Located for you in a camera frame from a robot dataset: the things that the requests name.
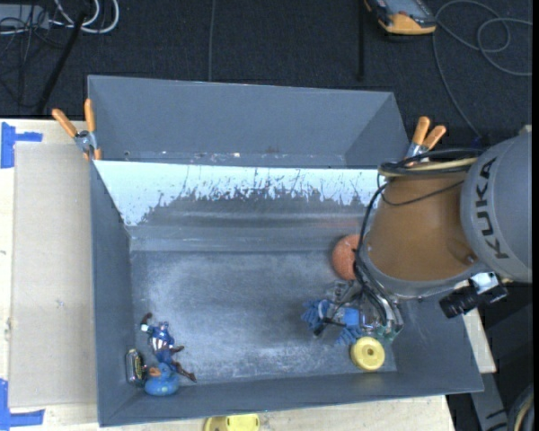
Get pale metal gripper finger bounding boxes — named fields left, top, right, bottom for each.
left=323, top=308, right=365, bottom=334
left=325, top=280, right=358, bottom=305

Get blue spiky toy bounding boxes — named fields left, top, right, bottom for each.
left=301, top=298, right=366, bottom=346

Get orange ball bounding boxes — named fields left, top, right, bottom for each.
left=331, top=233, right=363, bottom=282

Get yellow toy wheel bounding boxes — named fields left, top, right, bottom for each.
left=349, top=335, right=386, bottom=373

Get grey metal bin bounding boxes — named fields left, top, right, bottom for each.
left=85, top=74, right=485, bottom=428

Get yellow flat disc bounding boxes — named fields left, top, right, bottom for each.
left=202, top=413, right=261, bottom=431

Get blue superhero figure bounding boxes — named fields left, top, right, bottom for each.
left=139, top=312, right=198, bottom=383

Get blue rubber duck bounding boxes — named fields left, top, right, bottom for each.
left=143, top=362, right=181, bottom=397

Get small clear packet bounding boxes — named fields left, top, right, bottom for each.
left=125, top=347, right=146, bottom=384

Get pale wood board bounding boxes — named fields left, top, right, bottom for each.
left=7, top=141, right=101, bottom=409

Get black cylinder on white bracket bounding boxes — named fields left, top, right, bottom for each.
left=438, top=270, right=508, bottom=320

